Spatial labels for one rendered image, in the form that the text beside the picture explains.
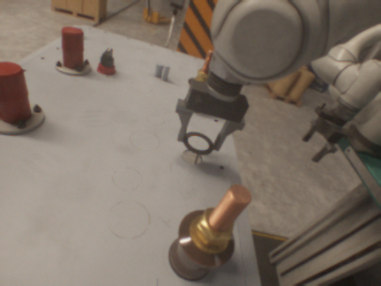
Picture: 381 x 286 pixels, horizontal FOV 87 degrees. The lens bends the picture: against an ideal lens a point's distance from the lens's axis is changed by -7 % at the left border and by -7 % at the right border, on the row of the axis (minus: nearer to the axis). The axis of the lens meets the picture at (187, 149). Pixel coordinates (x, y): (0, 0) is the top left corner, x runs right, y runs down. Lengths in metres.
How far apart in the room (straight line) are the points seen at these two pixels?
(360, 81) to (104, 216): 0.85
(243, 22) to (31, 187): 0.45
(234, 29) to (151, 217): 0.36
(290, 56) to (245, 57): 0.04
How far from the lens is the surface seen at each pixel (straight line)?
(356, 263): 1.34
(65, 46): 0.84
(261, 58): 0.21
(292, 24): 0.20
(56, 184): 0.49
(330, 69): 0.97
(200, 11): 5.34
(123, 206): 0.46
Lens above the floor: 1.75
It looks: 40 degrees down
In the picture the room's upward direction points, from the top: 22 degrees clockwise
